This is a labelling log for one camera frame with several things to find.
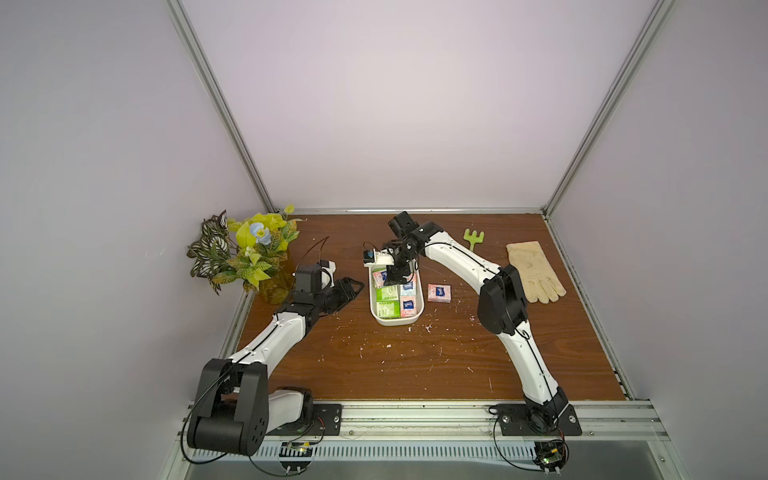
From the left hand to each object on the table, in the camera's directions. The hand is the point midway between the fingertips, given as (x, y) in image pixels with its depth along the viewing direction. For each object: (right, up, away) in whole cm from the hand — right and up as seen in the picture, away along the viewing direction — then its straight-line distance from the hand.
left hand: (363, 287), depth 85 cm
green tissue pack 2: (+7, -7, +5) cm, 11 cm away
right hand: (+7, +8, +9) cm, 13 cm away
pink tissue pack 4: (+13, -7, +5) cm, 16 cm away
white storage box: (+10, -11, +3) cm, 15 cm away
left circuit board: (-15, -38, -14) cm, 43 cm away
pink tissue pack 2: (+4, +2, +8) cm, 9 cm away
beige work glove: (+59, 0, +15) cm, 60 cm away
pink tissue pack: (+24, -3, +9) cm, 25 cm away
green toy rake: (+39, +14, +25) cm, 49 cm away
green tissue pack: (+7, -3, +8) cm, 11 cm away
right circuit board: (+47, -38, -15) cm, 62 cm away
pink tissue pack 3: (+14, -2, +9) cm, 17 cm away
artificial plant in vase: (-32, +11, -3) cm, 34 cm away
